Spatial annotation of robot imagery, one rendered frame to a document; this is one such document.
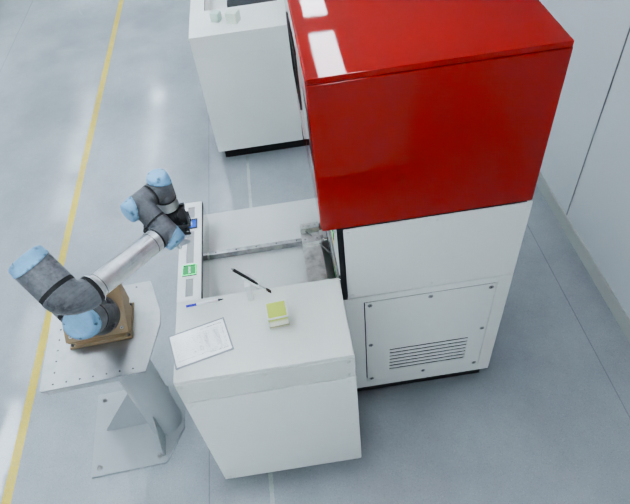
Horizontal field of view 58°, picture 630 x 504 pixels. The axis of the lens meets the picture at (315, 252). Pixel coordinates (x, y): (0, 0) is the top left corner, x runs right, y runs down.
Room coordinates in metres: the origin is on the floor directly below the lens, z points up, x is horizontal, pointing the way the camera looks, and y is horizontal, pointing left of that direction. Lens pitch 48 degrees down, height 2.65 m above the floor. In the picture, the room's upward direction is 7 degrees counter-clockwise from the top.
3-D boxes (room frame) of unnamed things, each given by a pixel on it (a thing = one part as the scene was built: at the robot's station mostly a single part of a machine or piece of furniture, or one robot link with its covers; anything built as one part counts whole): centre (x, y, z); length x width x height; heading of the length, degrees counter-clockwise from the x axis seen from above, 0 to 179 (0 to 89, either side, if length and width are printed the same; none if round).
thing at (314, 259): (1.56, 0.01, 0.87); 0.36 x 0.08 x 0.03; 2
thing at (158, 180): (1.50, 0.49, 1.40); 0.09 x 0.08 x 0.11; 137
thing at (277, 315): (1.21, 0.16, 1.00); 0.07 x 0.07 x 0.07; 5
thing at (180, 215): (1.51, 0.48, 1.25); 0.09 x 0.08 x 0.12; 92
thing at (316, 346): (1.19, 0.23, 0.89); 0.62 x 0.35 x 0.14; 92
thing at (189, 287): (1.63, 0.51, 0.89); 0.55 x 0.09 x 0.14; 2
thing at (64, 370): (1.37, 0.87, 0.75); 0.45 x 0.44 x 0.13; 95
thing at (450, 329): (1.78, -0.42, 0.41); 0.82 x 0.71 x 0.82; 2
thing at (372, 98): (1.78, -0.39, 1.52); 0.81 x 0.75 x 0.59; 2
